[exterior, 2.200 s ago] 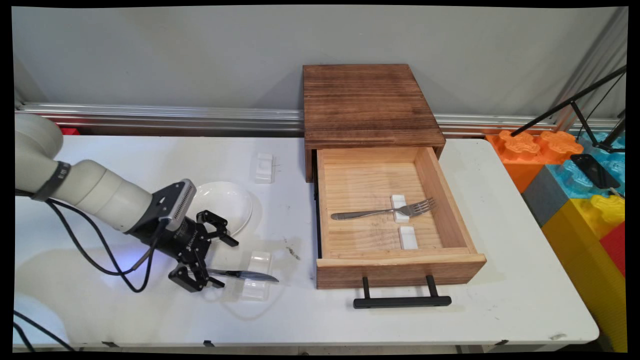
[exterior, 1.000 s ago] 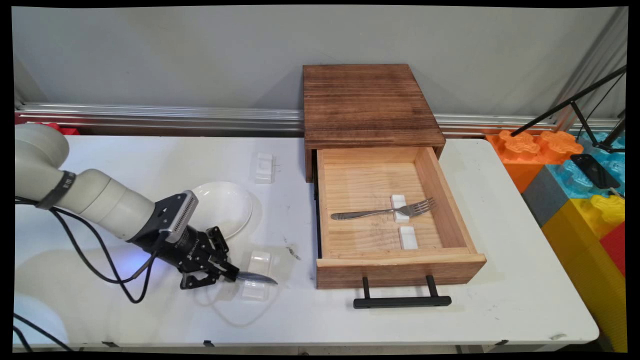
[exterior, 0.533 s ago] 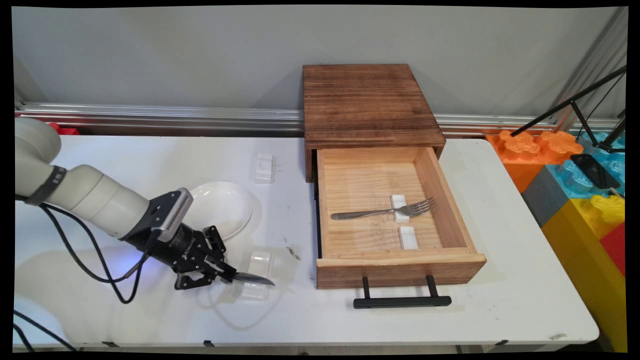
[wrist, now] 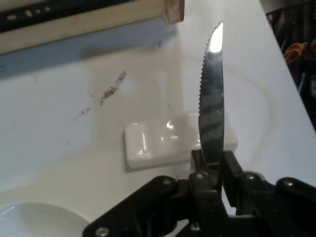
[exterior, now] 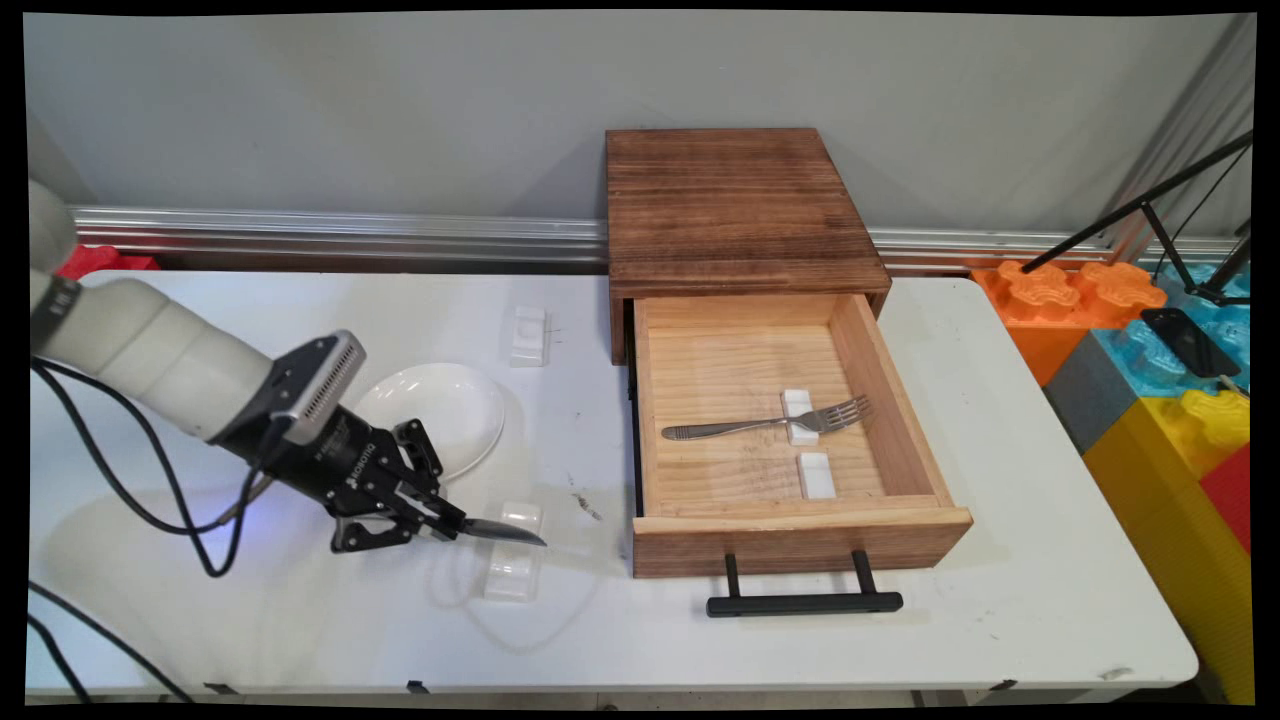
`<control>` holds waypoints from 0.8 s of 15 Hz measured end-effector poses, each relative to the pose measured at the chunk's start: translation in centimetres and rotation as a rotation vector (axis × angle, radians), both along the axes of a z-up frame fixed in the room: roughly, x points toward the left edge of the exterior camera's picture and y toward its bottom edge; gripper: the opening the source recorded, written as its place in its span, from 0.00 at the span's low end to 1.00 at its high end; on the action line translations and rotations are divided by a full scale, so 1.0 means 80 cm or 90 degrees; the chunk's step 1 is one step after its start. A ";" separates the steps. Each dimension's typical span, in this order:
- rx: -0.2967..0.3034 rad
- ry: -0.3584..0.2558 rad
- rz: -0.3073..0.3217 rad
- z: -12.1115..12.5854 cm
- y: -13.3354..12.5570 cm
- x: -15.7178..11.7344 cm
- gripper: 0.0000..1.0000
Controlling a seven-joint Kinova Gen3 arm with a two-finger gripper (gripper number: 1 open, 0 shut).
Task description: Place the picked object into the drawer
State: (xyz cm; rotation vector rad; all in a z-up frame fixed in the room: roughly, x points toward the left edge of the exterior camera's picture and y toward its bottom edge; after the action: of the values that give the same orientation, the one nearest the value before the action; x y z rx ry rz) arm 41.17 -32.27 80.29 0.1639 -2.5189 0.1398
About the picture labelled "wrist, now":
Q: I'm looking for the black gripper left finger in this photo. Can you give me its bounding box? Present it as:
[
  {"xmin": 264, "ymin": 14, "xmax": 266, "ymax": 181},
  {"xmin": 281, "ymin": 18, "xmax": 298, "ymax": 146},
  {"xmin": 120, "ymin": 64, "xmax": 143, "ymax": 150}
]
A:
[{"xmin": 82, "ymin": 149, "xmax": 233, "ymax": 237}]

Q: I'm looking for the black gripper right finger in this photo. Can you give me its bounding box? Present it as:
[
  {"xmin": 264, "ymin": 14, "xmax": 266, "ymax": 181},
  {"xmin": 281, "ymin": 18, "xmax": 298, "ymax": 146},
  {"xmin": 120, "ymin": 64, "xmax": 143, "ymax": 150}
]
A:
[{"xmin": 221, "ymin": 150, "xmax": 316, "ymax": 237}]

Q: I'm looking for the steel serrated table knife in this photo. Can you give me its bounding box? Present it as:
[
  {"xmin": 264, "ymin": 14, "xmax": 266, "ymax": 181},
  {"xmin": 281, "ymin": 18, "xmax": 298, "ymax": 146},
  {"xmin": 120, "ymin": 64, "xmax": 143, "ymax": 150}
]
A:
[{"xmin": 197, "ymin": 20, "xmax": 226, "ymax": 165}]

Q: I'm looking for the clear plastic holder under knife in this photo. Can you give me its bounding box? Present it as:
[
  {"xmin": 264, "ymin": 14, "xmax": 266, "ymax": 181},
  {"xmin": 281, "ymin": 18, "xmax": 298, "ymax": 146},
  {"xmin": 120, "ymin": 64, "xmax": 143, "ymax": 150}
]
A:
[{"xmin": 124, "ymin": 112, "xmax": 239, "ymax": 173}]

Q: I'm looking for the white ceramic bowl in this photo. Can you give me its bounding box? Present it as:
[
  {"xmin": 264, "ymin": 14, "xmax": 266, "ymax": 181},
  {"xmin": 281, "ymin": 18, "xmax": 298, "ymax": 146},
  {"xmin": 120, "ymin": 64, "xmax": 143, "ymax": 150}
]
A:
[{"xmin": 0, "ymin": 201, "xmax": 91, "ymax": 237}]

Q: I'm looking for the light wooden drawer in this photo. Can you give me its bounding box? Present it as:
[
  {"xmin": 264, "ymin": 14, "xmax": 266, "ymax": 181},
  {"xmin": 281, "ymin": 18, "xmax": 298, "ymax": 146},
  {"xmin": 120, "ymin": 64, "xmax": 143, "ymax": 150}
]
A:
[{"xmin": 0, "ymin": 0, "xmax": 186, "ymax": 56}]

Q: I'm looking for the yellow red wire bundle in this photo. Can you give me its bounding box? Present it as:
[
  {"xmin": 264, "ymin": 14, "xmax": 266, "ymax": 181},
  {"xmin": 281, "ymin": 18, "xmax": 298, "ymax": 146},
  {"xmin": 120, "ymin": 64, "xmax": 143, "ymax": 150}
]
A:
[{"xmin": 283, "ymin": 41, "xmax": 310, "ymax": 63}]

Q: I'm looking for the black drawer slide rail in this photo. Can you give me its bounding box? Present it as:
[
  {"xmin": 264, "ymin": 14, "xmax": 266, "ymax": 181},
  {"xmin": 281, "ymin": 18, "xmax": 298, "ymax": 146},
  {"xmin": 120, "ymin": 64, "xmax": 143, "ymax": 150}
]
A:
[{"xmin": 0, "ymin": 0, "xmax": 114, "ymax": 34}]

